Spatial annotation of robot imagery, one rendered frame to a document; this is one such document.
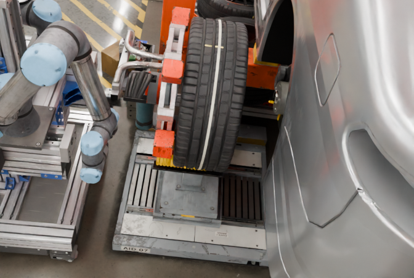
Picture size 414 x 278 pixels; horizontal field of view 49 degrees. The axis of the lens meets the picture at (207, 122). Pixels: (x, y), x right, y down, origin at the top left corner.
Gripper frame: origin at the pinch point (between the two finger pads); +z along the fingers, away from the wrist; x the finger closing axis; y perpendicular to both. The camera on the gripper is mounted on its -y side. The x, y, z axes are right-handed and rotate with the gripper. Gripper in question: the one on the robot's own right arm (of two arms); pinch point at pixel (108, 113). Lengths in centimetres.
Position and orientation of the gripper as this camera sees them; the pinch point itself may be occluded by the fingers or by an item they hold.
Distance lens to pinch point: 191.3
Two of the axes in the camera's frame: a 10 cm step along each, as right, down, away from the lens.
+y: 1.4, -6.9, -7.1
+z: 0.4, -7.2, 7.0
